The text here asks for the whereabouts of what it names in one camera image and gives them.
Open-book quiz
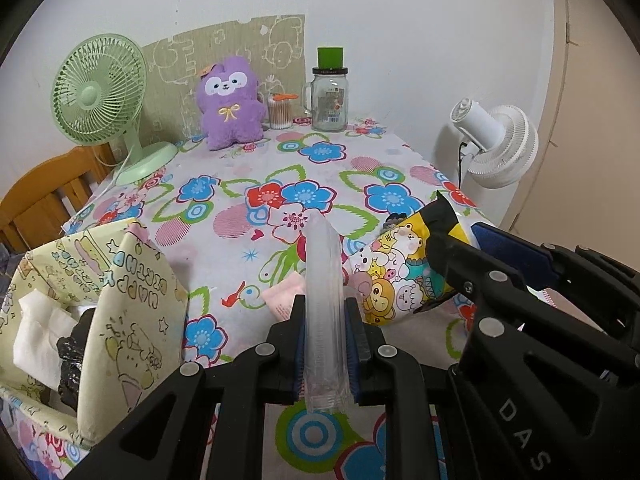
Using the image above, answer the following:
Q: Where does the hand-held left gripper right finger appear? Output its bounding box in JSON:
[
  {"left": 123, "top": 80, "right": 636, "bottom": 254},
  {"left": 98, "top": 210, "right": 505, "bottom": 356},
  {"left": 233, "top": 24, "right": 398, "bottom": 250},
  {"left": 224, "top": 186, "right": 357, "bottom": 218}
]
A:
[{"left": 344, "top": 297, "right": 451, "bottom": 480}]

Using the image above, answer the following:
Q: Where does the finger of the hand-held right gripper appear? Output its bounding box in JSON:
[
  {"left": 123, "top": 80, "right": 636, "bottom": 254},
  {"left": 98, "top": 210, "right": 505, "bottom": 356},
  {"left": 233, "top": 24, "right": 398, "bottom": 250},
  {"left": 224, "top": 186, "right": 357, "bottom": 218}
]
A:
[
  {"left": 470, "top": 222, "right": 640, "bottom": 333},
  {"left": 424, "top": 229, "right": 532, "bottom": 362}
]

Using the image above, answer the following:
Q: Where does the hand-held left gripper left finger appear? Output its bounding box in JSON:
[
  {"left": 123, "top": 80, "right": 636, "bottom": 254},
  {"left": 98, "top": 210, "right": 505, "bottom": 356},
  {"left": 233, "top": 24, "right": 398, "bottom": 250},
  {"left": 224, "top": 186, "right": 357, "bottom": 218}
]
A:
[{"left": 65, "top": 294, "right": 307, "bottom": 480}]

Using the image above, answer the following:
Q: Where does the yellow cartoon print packet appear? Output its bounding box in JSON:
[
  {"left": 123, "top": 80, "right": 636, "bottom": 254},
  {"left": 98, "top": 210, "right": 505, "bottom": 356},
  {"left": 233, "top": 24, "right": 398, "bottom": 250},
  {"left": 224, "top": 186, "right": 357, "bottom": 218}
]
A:
[{"left": 345, "top": 190, "right": 483, "bottom": 328}]

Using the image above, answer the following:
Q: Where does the yellow cartoon paper bag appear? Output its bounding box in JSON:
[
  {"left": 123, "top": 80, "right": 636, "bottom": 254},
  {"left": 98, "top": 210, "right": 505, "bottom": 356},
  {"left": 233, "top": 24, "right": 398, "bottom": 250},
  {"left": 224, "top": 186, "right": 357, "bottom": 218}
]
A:
[{"left": 0, "top": 217, "right": 190, "bottom": 448}]

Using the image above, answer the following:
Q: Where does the black plastic bag roll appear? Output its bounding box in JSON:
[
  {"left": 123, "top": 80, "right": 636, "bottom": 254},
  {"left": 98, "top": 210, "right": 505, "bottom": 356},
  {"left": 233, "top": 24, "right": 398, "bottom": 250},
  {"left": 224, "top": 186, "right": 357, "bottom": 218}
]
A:
[{"left": 56, "top": 307, "right": 98, "bottom": 408}]

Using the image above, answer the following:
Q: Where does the white tissue stack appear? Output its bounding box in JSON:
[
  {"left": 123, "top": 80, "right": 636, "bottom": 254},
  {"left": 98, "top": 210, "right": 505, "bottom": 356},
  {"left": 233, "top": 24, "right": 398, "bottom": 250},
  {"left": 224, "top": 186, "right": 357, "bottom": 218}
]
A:
[{"left": 12, "top": 290, "right": 76, "bottom": 391}]

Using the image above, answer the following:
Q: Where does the pink packet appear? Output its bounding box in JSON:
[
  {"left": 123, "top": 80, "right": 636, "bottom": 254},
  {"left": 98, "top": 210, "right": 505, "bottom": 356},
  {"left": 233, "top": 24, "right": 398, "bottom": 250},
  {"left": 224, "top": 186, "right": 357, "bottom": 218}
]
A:
[{"left": 262, "top": 272, "right": 307, "bottom": 322}]

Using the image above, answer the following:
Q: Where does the white standing fan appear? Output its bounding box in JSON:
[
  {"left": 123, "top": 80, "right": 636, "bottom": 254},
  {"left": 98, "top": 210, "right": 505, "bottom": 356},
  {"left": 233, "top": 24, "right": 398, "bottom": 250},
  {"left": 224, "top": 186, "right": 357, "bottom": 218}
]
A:
[{"left": 447, "top": 98, "right": 540, "bottom": 191}]

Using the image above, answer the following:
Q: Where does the beige door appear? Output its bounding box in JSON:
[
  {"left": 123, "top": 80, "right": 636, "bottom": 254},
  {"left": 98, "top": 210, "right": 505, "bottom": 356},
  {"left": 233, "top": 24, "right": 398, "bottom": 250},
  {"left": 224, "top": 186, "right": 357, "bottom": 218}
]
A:
[{"left": 500, "top": 0, "right": 640, "bottom": 281}]

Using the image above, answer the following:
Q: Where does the floral tablecloth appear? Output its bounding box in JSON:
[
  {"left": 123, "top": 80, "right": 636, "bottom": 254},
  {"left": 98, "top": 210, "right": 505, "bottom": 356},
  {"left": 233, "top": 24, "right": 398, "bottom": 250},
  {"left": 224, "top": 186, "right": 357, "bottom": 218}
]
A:
[{"left": 0, "top": 117, "right": 506, "bottom": 480}]

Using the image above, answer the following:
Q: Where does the glass jar green lid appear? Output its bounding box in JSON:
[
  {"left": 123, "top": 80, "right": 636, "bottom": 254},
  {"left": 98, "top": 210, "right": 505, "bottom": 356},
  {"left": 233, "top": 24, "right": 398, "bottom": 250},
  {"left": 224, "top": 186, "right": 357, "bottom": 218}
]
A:
[{"left": 300, "top": 46, "right": 349, "bottom": 133}]

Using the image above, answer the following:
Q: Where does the cotton swab jar orange lid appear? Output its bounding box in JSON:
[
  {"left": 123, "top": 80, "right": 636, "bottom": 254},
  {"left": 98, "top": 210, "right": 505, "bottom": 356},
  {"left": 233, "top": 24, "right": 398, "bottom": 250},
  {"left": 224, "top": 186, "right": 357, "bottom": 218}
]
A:
[{"left": 267, "top": 92, "right": 296, "bottom": 131}]

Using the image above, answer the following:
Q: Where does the purple plush toy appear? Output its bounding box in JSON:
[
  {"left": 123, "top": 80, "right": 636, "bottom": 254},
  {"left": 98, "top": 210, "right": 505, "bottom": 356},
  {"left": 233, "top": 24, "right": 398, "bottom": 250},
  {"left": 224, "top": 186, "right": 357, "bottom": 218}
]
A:
[{"left": 195, "top": 56, "right": 267, "bottom": 152}]

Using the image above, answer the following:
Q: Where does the wooden chair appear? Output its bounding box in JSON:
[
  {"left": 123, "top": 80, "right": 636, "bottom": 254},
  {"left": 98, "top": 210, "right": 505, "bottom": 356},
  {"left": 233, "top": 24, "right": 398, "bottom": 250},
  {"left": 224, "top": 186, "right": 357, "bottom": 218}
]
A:
[{"left": 0, "top": 142, "right": 121, "bottom": 253}]

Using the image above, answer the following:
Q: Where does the green cartoon print board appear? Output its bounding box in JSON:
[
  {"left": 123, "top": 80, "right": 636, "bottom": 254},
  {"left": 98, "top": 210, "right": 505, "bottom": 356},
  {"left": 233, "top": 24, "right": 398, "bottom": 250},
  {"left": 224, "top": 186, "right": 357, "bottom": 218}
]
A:
[{"left": 141, "top": 12, "right": 307, "bottom": 143}]

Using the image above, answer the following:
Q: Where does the green desk fan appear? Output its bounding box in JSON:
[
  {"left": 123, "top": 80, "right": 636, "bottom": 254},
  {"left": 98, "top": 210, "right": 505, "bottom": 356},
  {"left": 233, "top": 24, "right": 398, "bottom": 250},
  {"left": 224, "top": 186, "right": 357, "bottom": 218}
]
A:
[{"left": 52, "top": 34, "right": 178, "bottom": 187}]

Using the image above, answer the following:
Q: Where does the black fan cable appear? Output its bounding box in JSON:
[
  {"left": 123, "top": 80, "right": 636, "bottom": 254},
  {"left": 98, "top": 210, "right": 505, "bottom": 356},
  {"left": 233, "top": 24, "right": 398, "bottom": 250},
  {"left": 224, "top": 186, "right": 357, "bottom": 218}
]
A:
[{"left": 457, "top": 140, "right": 473, "bottom": 186}]

